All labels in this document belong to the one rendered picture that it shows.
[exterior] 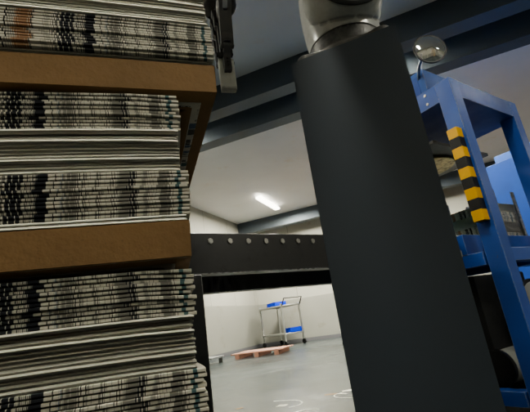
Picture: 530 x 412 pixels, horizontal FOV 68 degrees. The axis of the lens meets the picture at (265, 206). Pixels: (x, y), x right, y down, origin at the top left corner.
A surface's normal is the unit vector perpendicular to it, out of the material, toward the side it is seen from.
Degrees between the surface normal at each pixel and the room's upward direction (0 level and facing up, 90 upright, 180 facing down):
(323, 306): 90
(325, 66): 90
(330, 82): 90
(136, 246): 92
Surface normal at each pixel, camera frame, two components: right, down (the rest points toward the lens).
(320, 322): -0.39, -0.22
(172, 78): 0.29, -0.28
